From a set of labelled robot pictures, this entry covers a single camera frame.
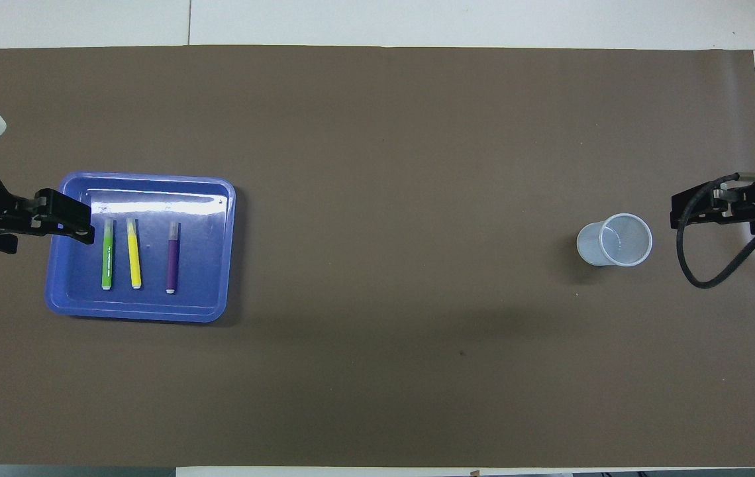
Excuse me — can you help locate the green marker pen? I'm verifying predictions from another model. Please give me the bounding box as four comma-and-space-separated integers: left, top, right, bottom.
101, 219, 115, 291

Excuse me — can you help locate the translucent mesh pen cup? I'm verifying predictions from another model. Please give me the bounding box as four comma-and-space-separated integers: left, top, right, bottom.
576, 213, 654, 267

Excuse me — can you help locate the yellow marker pen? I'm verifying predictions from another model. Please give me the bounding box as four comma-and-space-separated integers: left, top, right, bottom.
126, 218, 142, 290

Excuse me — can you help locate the purple marker pen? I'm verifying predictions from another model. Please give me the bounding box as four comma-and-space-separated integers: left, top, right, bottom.
165, 222, 181, 293

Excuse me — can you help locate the blue plastic tray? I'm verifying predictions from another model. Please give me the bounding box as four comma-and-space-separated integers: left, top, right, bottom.
44, 172, 237, 323

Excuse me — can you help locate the brown paper table mat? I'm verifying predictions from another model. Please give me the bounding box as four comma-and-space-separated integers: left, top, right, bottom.
0, 45, 755, 468

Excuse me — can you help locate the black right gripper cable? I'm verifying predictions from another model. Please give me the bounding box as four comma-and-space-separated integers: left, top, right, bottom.
676, 172, 755, 290

